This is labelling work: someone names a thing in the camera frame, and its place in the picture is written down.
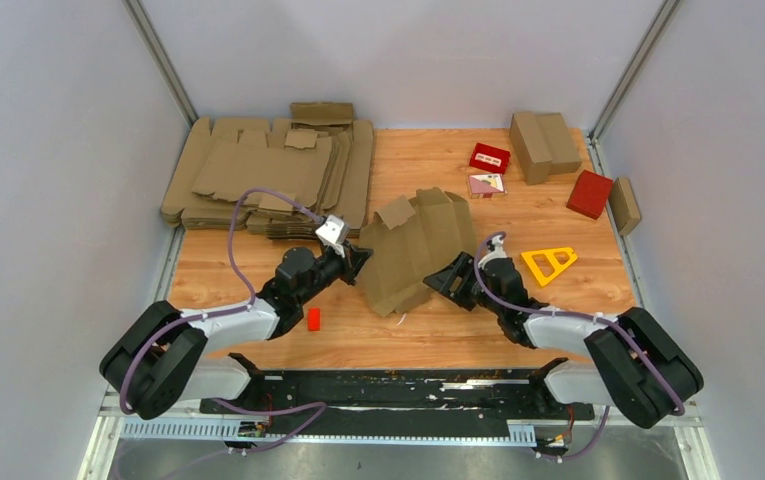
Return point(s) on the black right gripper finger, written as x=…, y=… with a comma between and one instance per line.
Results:
x=448, y=274
x=457, y=296

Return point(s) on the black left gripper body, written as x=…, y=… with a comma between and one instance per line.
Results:
x=330, y=267

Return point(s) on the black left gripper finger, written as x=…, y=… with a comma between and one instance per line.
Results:
x=357, y=256
x=349, y=275

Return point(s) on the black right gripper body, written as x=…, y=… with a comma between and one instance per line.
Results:
x=478, y=291

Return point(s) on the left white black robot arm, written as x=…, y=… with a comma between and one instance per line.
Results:
x=164, y=357

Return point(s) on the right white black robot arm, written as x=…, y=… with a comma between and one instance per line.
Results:
x=632, y=364

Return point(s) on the pink white small card box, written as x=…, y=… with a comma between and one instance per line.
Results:
x=484, y=186

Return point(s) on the red open box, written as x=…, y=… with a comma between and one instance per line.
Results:
x=489, y=158

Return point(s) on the closed red box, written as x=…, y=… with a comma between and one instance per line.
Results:
x=590, y=194

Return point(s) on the tall brown cardboard box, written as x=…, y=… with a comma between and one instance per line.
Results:
x=530, y=147

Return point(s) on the flat brown cardboard box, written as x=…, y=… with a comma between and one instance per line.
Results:
x=565, y=158

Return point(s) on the small brown box at edge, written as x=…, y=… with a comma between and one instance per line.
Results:
x=625, y=210

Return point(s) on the small red block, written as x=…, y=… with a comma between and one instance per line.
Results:
x=314, y=319

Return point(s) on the stack of flat cardboard sheets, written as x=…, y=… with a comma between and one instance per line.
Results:
x=233, y=168

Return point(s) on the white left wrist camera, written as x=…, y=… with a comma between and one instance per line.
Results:
x=332, y=233

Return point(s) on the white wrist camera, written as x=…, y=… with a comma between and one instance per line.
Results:
x=495, y=250
x=332, y=233

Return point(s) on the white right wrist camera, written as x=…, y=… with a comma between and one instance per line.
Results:
x=495, y=250

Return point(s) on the yellow plastic triangle frame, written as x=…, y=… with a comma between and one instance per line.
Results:
x=546, y=265

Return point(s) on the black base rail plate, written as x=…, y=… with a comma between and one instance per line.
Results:
x=456, y=403

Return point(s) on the left aluminium frame post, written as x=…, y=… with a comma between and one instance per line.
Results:
x=151, y=39

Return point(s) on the aluminium frame post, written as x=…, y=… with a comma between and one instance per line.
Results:
x=151, y=39
x=653, y=33

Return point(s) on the right aluminium frame post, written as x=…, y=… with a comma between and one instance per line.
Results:
x=653, y=33

